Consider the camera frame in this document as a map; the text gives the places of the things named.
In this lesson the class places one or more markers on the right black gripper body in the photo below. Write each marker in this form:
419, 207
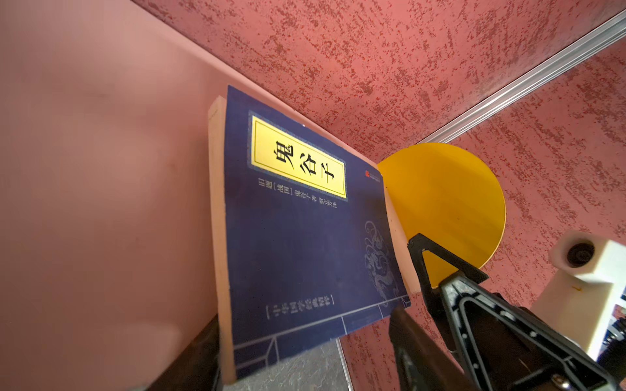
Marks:
559, 340

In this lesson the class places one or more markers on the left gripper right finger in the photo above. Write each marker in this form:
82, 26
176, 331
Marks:
421, 364

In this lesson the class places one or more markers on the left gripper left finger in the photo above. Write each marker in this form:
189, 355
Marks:
197, 367

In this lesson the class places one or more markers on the dark blue booklet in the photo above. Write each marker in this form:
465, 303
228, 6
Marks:
303, 247

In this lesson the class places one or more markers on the right corner aluminium profile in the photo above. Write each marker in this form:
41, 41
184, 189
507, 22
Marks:
565, 60

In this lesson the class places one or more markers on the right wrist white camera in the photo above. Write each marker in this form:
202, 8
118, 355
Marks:
582, 288

